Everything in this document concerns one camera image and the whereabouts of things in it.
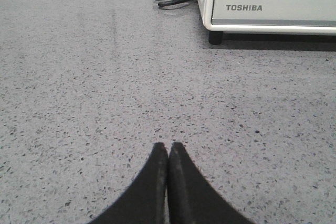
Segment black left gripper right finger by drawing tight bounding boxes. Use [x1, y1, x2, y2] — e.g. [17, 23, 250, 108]
[167, 142, 251, 223]

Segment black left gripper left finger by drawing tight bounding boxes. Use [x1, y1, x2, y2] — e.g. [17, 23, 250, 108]
[91, 142, 168, 224]

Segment white Toshiba toaster oven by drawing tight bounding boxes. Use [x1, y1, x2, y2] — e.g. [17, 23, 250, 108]
[197, 0, 335, 45]

